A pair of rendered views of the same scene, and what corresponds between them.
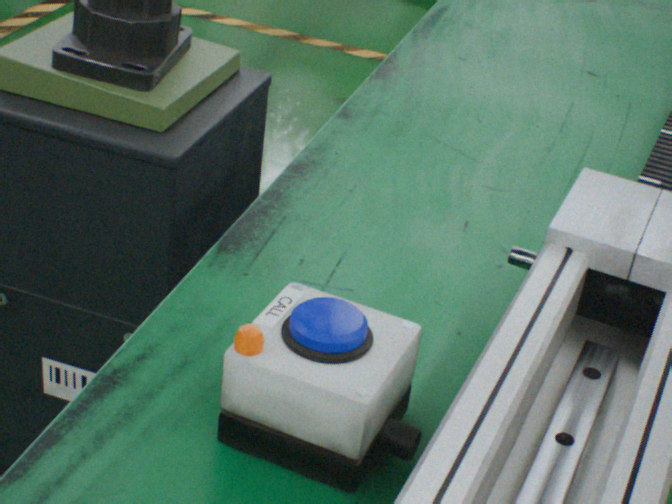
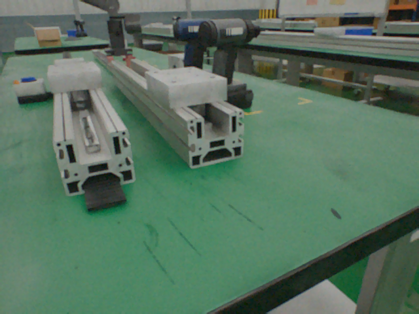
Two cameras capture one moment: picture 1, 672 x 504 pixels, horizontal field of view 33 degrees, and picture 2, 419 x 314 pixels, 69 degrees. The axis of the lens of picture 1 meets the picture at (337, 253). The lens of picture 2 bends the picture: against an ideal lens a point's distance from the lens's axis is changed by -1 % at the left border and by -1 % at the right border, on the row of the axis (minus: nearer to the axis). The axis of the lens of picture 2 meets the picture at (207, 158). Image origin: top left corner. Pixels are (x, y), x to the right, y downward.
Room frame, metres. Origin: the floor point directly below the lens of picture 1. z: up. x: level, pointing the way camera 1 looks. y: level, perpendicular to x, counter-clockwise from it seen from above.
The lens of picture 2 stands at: (-0.60, 0.26, 1.01)
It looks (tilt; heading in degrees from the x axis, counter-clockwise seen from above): 25 degrees down; 317
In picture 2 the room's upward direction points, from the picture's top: 2 degrees counter-clockwise
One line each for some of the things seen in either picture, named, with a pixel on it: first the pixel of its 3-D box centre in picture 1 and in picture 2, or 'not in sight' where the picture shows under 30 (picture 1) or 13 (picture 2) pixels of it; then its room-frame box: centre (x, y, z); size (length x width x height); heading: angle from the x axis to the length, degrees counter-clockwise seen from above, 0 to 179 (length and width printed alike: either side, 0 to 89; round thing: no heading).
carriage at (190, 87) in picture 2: not in sight; (183, 91); (-0.13, -0.12, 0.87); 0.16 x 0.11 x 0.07; 160
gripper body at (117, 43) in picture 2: not in sight; (117, 43); (0.55, -0.36, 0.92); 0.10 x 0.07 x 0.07; 70
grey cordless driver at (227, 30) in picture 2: not in sight; (236, 65); (-0.07, -0.35, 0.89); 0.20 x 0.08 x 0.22; 82
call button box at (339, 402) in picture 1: (335, 385); (34, 89); (0.47, -0.01, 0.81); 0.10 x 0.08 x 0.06; 70
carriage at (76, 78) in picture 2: not in sight; (75, 81); (0.17, -0.03, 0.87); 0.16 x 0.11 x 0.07; 160
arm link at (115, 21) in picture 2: not in sight; (116, 26); (0.55, -0.37, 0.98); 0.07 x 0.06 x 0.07; 59
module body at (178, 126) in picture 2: not in sight; (152, 91); (0.10, -0.21, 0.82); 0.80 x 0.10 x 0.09; 160
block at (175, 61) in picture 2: not in sight; (182, 68); (0.32, -0.49, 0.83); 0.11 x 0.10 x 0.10; 77
